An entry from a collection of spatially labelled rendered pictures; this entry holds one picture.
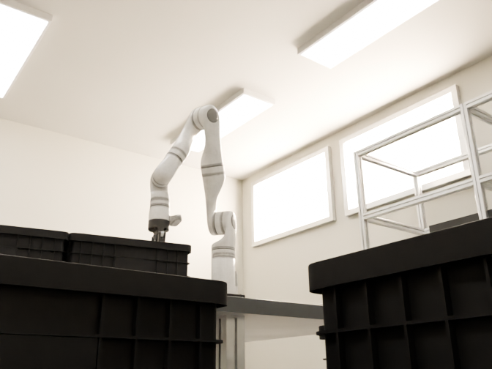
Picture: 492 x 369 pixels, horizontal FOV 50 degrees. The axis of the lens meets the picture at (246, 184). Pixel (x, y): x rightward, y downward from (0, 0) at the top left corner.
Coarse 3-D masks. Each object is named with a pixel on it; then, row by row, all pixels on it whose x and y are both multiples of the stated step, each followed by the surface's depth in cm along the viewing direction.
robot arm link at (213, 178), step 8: (208, 168) 203; (216, 168) 203; (224, 168) 207; (208, 176) 204; (216, 176) 203; (224, 176) 206; (208, 184) 204; (216, 184) 204; (208, 192) 205; (216, 192) 206; (208, 200) 205; (216, 200) 208; (208, 208) 205; (208, 216) 205; (208, 224) 205; (216, 232) 205
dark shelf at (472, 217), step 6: (468, 216) 291; (474, 216) 288; (444, 222) 302; (450, 222) 299; (456, 222) 296; (462, 222) 293; (468, 222) 290; (432, 228) 308; (438, 228) 305; (444, 228) 301
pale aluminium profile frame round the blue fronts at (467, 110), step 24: (480, 96) 297; (432, 120) 322; (384, 144) 349; (360, 168) 364; (408, 168) 398; (432, 168) 392; (480, 168) 292; (360, 192) 356; (432, 192) 310; (456, 192) 301; (480, 192) 285; (360, 216) 352; (480, 216) 282
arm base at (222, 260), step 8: (216, 256) 200; (224, 256) 199; (232, 256) 201; (216, 264) 198; (224, 264) 198; (232, 264) 199; (216, 272) 197; (224, 272) 197; (232, 272) 198; (224, 280) 196; (232, 280) 197; (232, 288) 196
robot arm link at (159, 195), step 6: (150, 180) 193; (150, 186) 193; (156, 186) 192; (150, 192) 192; (156, 192) 187; (162, 192) 187; (156, 198) 186; (162, 198) 186; (168, 198) 188; (150, 204) 187; (156, 204) 185; (162, 204) 185; (168, 204) 188
